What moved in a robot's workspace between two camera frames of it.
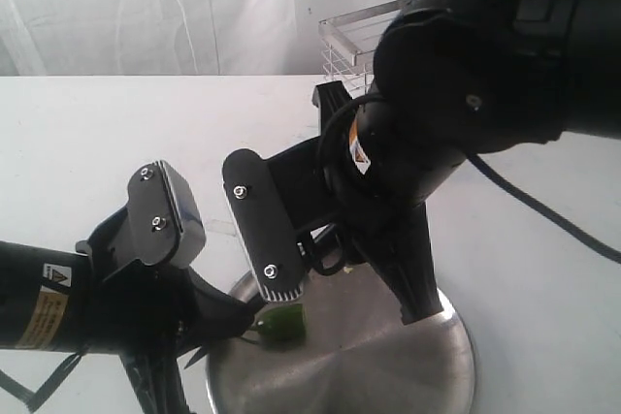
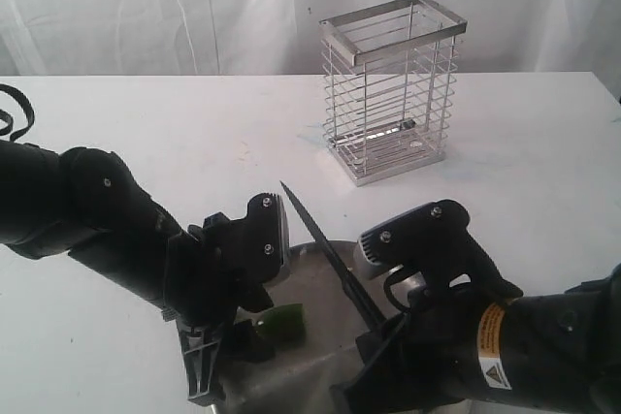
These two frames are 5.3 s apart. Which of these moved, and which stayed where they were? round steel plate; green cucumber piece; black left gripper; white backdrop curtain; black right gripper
Moved: black right gripper; black left gripper
Stayed: white backdrop curtain; green cucumber piece; round steel plate
